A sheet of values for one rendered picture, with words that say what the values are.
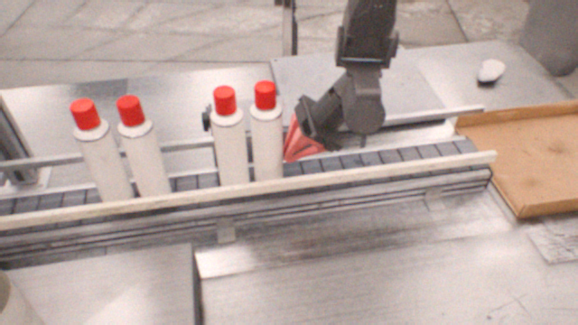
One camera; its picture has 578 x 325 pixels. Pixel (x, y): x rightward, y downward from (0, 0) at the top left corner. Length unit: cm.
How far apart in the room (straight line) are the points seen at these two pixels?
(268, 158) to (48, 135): 54
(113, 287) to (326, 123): 40
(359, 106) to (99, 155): 39
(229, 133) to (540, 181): 61
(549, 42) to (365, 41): 232
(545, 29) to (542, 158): 191
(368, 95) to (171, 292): 40
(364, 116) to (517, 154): 48
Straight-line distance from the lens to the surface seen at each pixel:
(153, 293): 71
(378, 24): 63
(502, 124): 111
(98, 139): 72
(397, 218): 85
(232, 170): 75
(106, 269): 76
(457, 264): 82
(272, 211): 80
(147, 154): 72
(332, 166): 85
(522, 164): 102
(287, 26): 157
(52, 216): 81
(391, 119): 84
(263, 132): 71
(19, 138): 97
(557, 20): 288
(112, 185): 78
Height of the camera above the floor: 147
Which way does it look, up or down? 44 degrees down
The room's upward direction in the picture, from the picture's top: straight up
